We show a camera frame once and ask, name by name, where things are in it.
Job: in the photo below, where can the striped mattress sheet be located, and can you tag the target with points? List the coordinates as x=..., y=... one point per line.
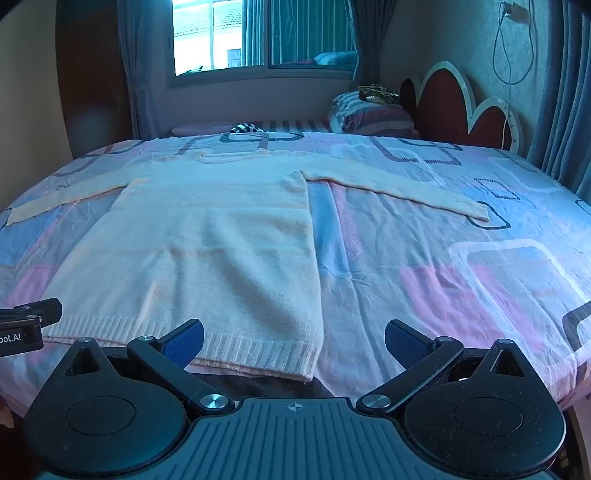
x=295, y=125

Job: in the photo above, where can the brown wooden door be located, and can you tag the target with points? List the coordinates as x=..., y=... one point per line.
x=92, y=78

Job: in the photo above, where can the wall charger plug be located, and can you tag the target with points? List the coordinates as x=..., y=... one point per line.
x=510, y=10

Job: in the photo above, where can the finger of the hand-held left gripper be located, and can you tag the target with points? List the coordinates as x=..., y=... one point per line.
x=44, y=310

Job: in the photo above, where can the red scalloped headboard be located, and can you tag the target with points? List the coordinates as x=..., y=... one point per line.
x=443, y=108

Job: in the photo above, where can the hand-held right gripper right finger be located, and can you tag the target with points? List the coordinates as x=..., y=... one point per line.
x=406, y=345

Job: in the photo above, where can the gold black cloth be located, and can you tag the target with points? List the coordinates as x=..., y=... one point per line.
x=376, y=92

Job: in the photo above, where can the grey window curtain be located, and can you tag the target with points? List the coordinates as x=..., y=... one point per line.
x=143, y=69
x=371, y=41

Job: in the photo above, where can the patterned pink blue bedsheet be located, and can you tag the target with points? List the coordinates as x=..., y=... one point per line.
x=415, y=240

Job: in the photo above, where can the cream knit sweater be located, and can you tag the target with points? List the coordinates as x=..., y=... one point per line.
x=207, y=258

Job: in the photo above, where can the black white striped cloth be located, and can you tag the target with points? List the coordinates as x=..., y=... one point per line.
x=244, y=128

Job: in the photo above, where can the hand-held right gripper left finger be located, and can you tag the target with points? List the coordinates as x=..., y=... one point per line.
x=184, y=345

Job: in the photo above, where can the striped pillow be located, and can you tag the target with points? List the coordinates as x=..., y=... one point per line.
x=369, y=117

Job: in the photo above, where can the glass window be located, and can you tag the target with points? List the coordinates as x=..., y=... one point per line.
x=207, y=37

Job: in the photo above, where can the grey pleated wall curtain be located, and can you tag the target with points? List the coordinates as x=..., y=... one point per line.
x=563, y=92

